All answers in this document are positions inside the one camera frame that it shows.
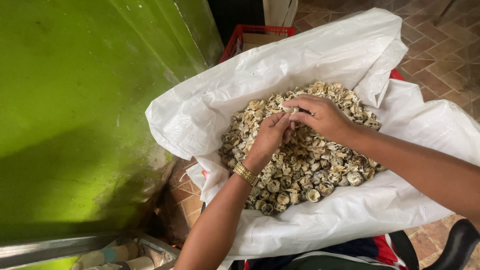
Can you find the person's right hand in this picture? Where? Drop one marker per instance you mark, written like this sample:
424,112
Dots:
328,118

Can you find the person's left hand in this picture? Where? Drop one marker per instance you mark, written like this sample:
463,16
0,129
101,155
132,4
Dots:
267,144

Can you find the person's left fingers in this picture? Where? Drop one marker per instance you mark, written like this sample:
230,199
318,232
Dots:
277,119

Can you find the pale eggshell piece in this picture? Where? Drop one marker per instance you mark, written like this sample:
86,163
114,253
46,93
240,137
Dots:
289,109

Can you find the gold metal wristwatch band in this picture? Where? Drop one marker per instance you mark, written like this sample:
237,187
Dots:
245,173

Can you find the heap of speckled quail eggshells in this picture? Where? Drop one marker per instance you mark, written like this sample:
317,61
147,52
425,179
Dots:
318,168

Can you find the white woven plastic sack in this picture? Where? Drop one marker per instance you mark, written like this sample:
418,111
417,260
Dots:
300,56

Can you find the brown cardboard box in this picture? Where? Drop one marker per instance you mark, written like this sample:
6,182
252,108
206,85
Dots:
260,39

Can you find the red plastic crate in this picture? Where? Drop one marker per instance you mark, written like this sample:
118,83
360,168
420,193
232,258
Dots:
234,41

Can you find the white wooden board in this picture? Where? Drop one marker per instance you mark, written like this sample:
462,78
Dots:
279,11

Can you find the red plastic stool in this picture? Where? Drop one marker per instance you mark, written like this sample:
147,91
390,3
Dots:
396,74

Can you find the person's red white blue clothing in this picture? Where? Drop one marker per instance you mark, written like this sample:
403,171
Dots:
356,251

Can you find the cardboard tubes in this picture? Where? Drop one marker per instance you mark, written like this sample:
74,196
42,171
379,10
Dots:
112,257

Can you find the grey metal frame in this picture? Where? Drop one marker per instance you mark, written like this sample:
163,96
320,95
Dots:
56,247

